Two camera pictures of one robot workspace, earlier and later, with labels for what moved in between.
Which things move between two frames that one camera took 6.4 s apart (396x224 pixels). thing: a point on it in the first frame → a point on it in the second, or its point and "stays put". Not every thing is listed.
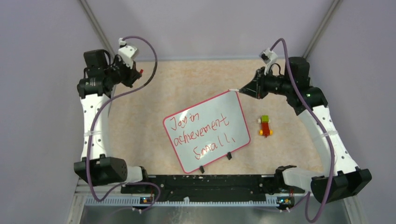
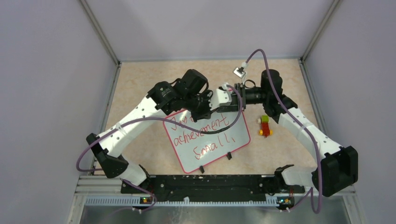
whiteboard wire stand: (229, 155) stays put
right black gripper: (256, 87) → (235, 106)
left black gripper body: (120, 73) → (198, 105)
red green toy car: (265, 131) stays put
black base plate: (209, 187) stays put
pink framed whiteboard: (207, 131) stays put
